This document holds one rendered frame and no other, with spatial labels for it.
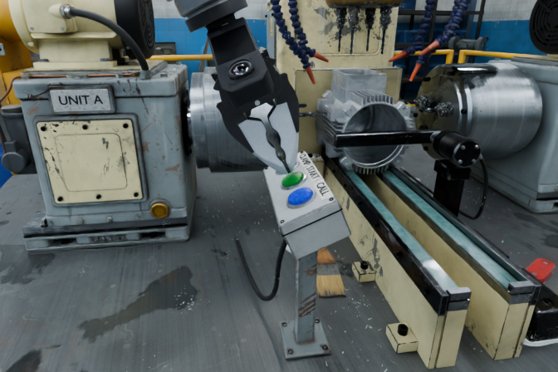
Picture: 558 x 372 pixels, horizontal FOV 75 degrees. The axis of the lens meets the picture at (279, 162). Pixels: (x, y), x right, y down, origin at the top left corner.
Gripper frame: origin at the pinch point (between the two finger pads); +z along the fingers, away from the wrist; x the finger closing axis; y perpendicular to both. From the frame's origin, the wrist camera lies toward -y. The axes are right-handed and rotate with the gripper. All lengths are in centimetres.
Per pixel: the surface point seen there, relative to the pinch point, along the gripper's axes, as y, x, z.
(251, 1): 565, -55, -34
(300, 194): -5.5, -0.1, 1.5
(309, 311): -1.4, 5.7, 21.7
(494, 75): 37, -53, 17
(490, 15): 571, -424, 144
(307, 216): -8.6, 0.1, 2.6
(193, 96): 35.6, 11.6, -8.0
